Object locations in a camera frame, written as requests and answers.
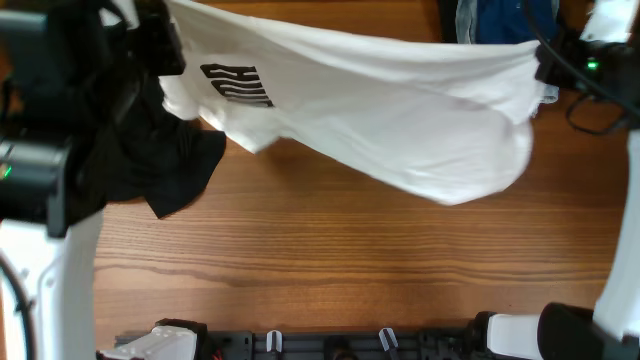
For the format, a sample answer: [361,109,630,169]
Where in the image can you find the black t-shirt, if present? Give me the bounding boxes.
[62,77,227,222]

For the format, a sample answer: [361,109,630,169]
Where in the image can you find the light blue denim jeans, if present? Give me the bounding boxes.
[455,0,478,44]

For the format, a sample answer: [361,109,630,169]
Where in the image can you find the left black camera cable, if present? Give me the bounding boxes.
[0,254,39,360]

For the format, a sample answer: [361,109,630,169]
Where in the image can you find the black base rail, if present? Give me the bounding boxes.
[209,329,484,360]

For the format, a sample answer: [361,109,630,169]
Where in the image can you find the black folded garment under jeans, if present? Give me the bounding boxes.
[437,0,459,43]

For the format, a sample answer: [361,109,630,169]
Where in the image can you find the white t-shirt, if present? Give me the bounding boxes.
[160,1,545,205]

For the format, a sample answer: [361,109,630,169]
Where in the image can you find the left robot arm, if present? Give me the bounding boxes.
[1,1,225,359]

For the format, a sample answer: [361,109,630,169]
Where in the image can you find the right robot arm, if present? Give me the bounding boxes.
[463,91,639,315]

